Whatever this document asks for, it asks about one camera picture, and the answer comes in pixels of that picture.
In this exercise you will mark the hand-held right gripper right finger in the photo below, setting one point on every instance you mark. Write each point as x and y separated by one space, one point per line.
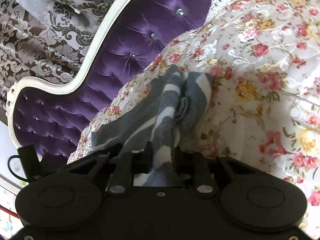
203 172

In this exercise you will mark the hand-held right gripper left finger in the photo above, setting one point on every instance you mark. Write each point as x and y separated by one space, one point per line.
120 172

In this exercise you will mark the grey damask curtain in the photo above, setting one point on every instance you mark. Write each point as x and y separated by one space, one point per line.
37 30

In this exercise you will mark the floral bedspread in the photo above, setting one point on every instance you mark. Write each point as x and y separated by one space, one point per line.
262 80

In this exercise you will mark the grey white striped cardigan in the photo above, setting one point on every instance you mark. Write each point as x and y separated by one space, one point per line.
162 115

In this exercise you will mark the purple tufted headboard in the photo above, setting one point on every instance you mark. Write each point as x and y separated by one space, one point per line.
120 62

